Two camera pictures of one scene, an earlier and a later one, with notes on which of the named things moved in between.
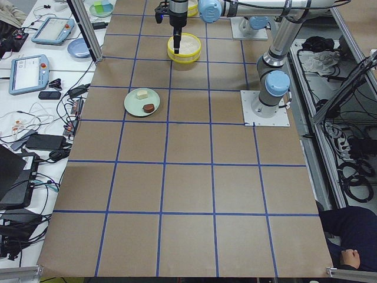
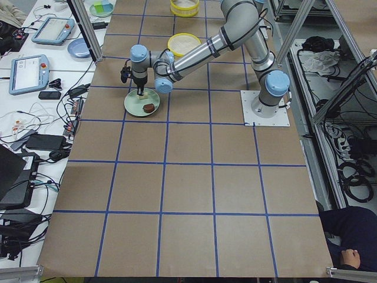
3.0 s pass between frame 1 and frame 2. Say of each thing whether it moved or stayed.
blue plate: stayed
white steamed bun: stayed
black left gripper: moved
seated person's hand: stayed
